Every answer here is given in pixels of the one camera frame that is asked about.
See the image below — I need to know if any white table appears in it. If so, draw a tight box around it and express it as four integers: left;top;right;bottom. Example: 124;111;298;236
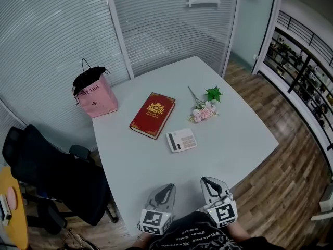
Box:
92;55;279;236

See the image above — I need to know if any pink paper bag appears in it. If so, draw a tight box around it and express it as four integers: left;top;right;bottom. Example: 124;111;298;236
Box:
74;74;118;119

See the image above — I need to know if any white box unit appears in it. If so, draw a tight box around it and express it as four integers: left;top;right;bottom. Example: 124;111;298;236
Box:
311;183;333;221

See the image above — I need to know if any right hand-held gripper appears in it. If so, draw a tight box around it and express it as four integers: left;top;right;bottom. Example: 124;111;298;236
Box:
200;176;239;228

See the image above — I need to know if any person's left forearm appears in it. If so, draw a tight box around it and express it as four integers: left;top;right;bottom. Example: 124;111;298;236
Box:
130;233;157;250

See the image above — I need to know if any black drawstring cloth pouch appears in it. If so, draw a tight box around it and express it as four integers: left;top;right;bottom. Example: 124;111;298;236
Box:
72;58;111;96

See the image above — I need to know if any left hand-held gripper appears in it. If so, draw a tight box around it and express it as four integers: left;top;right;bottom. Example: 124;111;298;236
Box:
137;183;176;236

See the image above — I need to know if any black printed shirt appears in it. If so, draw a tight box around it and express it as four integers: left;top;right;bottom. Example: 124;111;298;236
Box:
124;211;287;250

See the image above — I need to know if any person's right forearm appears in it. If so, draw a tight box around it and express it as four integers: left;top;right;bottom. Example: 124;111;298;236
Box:
231;221;252;241

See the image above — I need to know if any small white device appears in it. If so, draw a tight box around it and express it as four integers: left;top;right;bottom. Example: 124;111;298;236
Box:
0;194;13;227

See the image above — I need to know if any cluttered display shelf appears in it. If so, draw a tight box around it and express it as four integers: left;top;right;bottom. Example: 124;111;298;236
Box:
264;29;333;130

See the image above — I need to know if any pink artificial flower bunch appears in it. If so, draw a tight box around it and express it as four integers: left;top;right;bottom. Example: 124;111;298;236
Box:
186;86;223;124

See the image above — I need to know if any white calculator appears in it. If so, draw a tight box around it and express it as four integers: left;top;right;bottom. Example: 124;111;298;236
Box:
165;128;198;153

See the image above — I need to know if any pink round pad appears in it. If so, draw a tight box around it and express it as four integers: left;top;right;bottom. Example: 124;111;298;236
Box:
6;186;18;211

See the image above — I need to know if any black metal railing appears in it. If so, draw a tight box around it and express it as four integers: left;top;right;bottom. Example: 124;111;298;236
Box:
257;10;333;151

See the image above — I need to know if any black office chair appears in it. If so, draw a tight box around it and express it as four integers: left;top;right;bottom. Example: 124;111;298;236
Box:
2;124;119;235

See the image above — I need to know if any yellow round table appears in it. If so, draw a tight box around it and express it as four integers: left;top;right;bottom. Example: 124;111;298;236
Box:
0;166;29;250

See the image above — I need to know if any red hardcover book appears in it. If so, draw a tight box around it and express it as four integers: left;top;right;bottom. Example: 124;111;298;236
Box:
129;92;176;140

